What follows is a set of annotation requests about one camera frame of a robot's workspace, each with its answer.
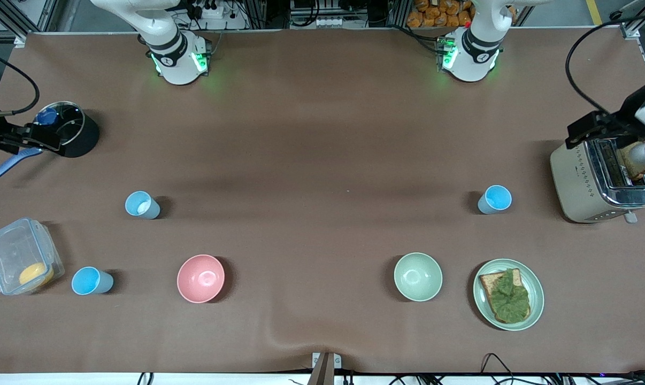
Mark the small blue round object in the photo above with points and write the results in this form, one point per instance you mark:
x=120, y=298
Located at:
x=47, y=116

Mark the green lettuce leaf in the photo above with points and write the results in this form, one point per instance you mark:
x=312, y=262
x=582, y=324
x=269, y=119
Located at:
x=509, y=299

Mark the light blue plastic cup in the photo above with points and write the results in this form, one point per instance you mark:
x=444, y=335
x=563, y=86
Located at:
x=140, y=206
x=90, y=281
x=496, y=199

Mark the beige and chrome toaster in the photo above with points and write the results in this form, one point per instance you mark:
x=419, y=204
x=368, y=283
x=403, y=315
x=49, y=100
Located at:
x=576, y=182

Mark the white power strip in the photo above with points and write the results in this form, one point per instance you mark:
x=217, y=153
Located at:
x=210, y=10

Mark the pale green plate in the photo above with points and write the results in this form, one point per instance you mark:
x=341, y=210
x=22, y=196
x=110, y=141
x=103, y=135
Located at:
x=536, y=291

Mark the dark toast slice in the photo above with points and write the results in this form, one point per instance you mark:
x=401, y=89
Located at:
x=637, y=170

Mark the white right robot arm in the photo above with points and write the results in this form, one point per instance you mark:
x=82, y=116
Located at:
x=175, y=59

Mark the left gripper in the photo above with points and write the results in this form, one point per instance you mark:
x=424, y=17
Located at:
x=619, y=122

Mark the brown bread slice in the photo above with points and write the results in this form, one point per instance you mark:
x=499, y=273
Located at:
x=487, y=283

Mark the pink bowl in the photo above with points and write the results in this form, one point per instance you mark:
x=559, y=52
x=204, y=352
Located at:
x=200, y=279

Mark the pale green bowl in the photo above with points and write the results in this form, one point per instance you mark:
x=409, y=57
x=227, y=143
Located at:
x=417, y=277

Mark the metal table clamp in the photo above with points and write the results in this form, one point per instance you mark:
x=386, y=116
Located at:
x=325, y=368

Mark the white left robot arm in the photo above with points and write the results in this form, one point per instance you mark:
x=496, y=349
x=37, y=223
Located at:
x=472, y=53

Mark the yellow round food item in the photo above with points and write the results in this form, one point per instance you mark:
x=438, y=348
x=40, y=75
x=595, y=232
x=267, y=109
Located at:
x=36, y=275

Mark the clear plastic storage container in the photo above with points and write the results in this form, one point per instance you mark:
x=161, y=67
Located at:
x=12, y=251

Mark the orange snack packets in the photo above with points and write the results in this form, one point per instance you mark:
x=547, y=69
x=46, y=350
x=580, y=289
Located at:
x=440, y=13

